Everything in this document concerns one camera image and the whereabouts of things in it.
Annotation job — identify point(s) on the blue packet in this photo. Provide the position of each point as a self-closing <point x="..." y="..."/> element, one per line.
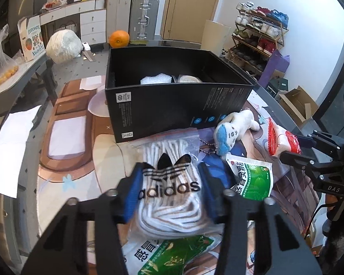
<point x="221" y="168"/>

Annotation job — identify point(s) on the beige door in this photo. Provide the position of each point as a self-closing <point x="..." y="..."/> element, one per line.
<point x="192" y="8"/>

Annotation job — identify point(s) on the white plastic-wrapped bundle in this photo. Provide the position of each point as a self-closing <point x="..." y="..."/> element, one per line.
<point x="63" y="45"/>

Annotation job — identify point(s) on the printed fruit carton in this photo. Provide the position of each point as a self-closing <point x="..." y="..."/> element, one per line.
<point x="31" y="38"/>

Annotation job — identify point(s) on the grey side table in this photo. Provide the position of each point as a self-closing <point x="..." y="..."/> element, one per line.
<point x="20" y="74"/>

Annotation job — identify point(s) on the red and white packet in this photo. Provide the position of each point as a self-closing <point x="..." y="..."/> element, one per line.
<point x="278" y="140"/>

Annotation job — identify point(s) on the bag of white shoelaces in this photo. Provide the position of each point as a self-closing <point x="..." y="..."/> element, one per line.
<point x="167" y="214"/>

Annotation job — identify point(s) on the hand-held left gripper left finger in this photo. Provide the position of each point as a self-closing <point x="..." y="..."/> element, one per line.
<point x="132" y="197"/>

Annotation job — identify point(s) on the beige suitcase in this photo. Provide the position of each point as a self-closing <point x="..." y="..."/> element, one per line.
<point x="119" y="15"/>

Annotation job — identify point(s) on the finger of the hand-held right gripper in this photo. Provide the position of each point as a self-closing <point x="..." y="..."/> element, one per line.
<point x="292" y="159"/>
<point x="305" y="141"/>

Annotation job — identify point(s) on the white foam wrap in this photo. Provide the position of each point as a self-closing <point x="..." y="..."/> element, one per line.
<point x="156" y="79"/>

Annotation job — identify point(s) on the small white stand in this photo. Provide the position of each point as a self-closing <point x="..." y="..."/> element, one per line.
<point x="88" y="51"/>

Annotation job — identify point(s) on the plastic bag of small oranges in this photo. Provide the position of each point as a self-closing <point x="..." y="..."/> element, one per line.
<point x="1" y="71"/>

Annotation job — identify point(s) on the white plate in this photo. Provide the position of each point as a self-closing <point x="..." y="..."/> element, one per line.
<point x="99" y="104"/>

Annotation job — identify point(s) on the orange fruit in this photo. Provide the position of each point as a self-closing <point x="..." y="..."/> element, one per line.
<point x="119" y="38"/>

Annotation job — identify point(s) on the white and blue plush toy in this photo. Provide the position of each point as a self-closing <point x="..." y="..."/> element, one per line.
<point x="232" y="129"/>

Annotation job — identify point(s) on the small white paper sheet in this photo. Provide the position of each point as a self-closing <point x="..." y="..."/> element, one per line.
<point x="91" y="82"/>

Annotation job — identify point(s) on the white desk with drawers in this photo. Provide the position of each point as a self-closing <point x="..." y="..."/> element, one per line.
<point x="89" y="20"/>

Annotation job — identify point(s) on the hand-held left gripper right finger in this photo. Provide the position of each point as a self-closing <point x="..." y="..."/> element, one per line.
<point x="211" y="197"/>

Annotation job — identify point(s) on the silver suitcase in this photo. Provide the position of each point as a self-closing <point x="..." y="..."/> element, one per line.
<point x="144" y="18"/>

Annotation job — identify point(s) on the purple bag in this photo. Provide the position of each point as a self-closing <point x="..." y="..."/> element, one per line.
<point x="273" y="66"/>

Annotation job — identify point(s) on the dark green box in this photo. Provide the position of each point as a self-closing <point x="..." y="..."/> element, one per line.
<point x="278" y="86"/>

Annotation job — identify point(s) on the red and white plastic bag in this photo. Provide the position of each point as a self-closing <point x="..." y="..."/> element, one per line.
<point x="56" y="3"/>

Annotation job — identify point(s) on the black cardboard box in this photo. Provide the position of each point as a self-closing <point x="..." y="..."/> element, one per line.
<point x="160" y="108"/>

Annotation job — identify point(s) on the green medicine packet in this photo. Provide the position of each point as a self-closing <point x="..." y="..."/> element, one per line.
<point x="255" y="177"/>
<point x="172" y="256"/>

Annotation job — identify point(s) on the white board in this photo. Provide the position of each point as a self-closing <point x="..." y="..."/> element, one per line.
<point x="215" y="35"/>

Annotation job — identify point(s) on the white wrapped item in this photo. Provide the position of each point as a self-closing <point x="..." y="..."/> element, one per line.
<point x="189" y="78"/>

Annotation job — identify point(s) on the large white paper sheet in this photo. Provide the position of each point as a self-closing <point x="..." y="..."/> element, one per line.
<point x="13" y="151"/>

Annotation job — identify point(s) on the open brown cardboard box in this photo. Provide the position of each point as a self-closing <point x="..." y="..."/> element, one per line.
<point x="299" y="106"/>

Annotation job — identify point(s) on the printed table mat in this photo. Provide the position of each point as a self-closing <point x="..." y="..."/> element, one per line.
<point x="71" y="160"/>

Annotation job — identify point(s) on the shoe rack with shoes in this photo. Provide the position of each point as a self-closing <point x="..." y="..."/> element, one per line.
<point x="258" y="38"/>

